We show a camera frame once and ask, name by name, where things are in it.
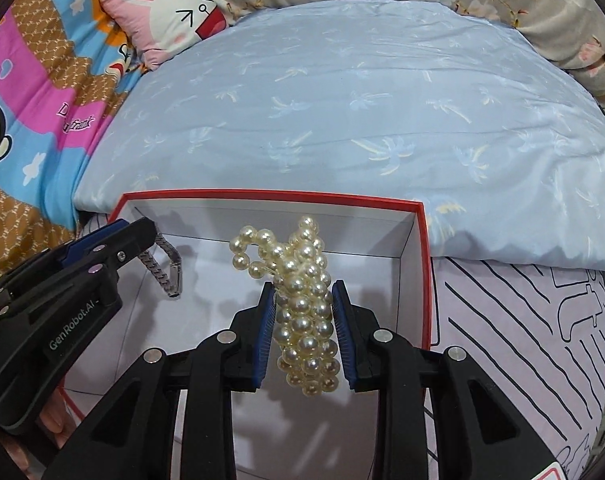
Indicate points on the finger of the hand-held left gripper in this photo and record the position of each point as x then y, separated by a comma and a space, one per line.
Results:
100, 237
132, 242

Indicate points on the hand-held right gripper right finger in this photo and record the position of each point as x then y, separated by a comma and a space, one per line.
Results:
341, 335

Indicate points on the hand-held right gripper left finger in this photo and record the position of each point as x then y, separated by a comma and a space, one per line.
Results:
265, 335

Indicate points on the silver metal wristwatch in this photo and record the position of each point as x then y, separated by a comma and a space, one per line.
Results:
155, 265

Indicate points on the red and white cardboard box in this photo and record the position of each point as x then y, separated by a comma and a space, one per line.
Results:
362, 240

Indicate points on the person's left hand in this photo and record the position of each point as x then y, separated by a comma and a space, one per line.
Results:
50, 420

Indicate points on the colourful monkey cartoon blanket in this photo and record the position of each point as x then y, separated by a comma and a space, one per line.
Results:
42, 110

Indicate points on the pink bunny pillow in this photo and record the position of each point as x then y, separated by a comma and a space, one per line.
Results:
167, 20

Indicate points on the light blue palm-print quilt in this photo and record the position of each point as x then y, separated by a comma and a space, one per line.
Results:
357, 110

